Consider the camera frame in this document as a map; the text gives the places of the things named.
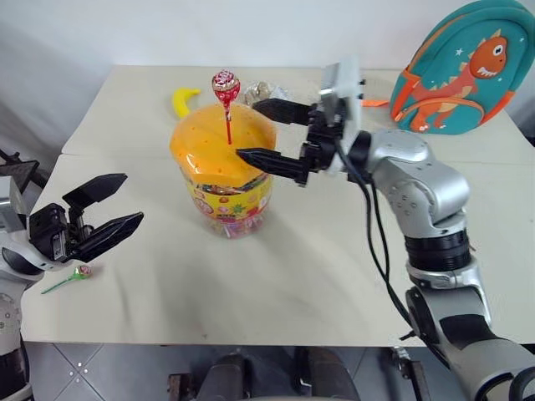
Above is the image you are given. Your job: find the green wrapped lollipop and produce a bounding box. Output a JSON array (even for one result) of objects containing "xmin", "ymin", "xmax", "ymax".
[{"xmin": 39, "ymin": 264, "xmax": 94, "ymax": 296}]

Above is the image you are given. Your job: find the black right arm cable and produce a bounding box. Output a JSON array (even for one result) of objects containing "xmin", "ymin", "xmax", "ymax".
[{"xmin": 334, "ymin": 140, "xmax": 455, "ymax": 371}]

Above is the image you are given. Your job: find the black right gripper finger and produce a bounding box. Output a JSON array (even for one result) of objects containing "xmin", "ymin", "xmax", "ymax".
[
  {"xmin": 235, "ymin": 147, "xmax": 313, "ymax": 188},
  {"xmin": 252, "ymin": 98, "xmax": 314, "ymax": 127}
]

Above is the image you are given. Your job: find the orange-lidded lollipop jar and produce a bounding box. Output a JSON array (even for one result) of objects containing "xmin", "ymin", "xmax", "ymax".
[{"xmin": 168, "ymin": 103, "xmax": 280, "ymax": 241}]

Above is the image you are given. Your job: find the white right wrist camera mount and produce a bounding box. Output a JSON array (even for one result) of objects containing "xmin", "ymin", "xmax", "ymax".
[{"xmin": 318, "ymin": 53, "xmax": 368, "ymax": 173}]

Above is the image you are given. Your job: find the yellow banana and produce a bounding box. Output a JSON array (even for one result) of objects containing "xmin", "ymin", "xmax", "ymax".
[{"xmin": 171, "ymin": 86, "xmax": 202, "ymax": 120}]

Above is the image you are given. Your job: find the teal dinosaur backpack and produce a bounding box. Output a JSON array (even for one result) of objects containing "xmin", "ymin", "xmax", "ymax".
[{"xmin": 360, "ymin": 0, "xmax": 535, "ymax": 137}]

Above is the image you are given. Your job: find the red wrapped lollipop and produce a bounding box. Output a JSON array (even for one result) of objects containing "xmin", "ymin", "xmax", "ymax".
[{"xmin": 211, "ymin": 68, "xmax": 242, "ymax": 146}]

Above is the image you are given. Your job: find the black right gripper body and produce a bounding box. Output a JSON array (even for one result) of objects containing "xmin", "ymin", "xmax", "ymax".
[{"xmin": 298, "ymin": 102, "xmax": 344, "ymax": 175}]

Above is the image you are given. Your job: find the dark rounded shape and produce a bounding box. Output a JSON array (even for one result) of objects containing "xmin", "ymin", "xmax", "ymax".
[{"xmin": 203, "ymin": 352, "xmax": 253, "ymax": 401}]

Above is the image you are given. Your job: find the black angular bracket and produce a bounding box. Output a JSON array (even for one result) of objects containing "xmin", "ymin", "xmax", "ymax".
[{"xmin": 0, "ymin": 149, "xmax": 41, "ymax": 191}]

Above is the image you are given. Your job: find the metal table leg bracket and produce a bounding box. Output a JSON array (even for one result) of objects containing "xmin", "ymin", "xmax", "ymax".
[{"xmin": 391, "ymin": 346, "xmax": 431, "ymax": 401}]

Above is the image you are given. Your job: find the crinkled clear plastic wrapper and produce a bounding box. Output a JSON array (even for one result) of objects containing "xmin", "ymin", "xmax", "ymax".
[{"xmin": 242, "ymin": 80, "xmax": 293, "ymax": 108}]

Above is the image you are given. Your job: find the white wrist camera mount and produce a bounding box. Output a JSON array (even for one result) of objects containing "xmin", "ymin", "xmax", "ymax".
[
  {"xmin": 0, "ymin": 174, "xmax": 31, "ymax": 247},
  {"xmin": 318, "ymin": 53, "xmax": 368, "ymax": 173}
]

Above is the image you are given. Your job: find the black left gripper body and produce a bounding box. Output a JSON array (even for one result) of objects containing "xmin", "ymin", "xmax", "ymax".
[{"xmin": 28, "ymin": 203, "xmax": 94, "ymax": 265}]

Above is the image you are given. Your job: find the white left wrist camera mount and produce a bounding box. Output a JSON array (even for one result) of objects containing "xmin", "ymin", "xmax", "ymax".
[{"xmin": 0, "ymin": 174, "xmax": 31, "ymax": 247}]

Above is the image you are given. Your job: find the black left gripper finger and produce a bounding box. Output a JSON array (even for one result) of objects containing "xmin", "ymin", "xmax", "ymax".
[
  {"xmin": 62, "ymin": 172, "xmax": 129, "ymax": 209},
  {"xmin": 78, "ymin": 211, "xmax": 145, "ymax": 262}
]

